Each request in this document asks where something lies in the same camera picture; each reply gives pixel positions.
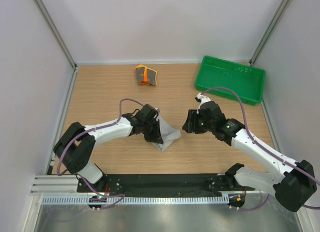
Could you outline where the purple cable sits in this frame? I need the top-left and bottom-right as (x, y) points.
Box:
(56, 98), (146, 210)
(199, 87), (320, 212)

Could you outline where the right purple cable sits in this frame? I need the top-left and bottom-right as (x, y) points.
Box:
(199, 87), (320, 212)

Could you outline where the grey orange towel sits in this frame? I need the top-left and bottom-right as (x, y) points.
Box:
(134, 64), (158, 86)

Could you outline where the white slotted cable duct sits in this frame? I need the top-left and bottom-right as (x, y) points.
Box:
(41, 195), (229, 205)

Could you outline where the green plastic tray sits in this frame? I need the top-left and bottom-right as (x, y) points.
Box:
(194, 56), (266, 106)

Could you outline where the grey panda towel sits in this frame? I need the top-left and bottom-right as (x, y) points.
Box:
(151, 116), (181, 152)

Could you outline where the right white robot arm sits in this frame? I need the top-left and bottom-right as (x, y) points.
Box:
(182, 101), (317, 212)

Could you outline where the right aluminium frame post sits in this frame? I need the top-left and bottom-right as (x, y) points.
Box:
(249, 0), (292, 67)

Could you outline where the left aluminium frame post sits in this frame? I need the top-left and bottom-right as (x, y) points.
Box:
(33, 0), (77, 70)

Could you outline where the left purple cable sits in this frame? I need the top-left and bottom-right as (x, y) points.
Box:
(56, 98), (146, 210)

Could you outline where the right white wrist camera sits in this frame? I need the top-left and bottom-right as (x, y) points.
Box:
(195, 93), (211, 113)

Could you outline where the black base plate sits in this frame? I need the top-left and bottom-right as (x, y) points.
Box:
(92, 173), (254, 198)

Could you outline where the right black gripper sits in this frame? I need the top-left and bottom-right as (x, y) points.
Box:
(182, 109), (215, 134)

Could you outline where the aluminium frame post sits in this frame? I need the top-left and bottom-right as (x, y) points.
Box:
(249, 0), (292, 67)
(33, 0), (77, 70)

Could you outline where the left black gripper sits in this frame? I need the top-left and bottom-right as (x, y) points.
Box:
(141, 118), (163, 144)

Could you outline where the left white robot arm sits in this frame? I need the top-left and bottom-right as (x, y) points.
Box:
(53, 104), (164, 192)

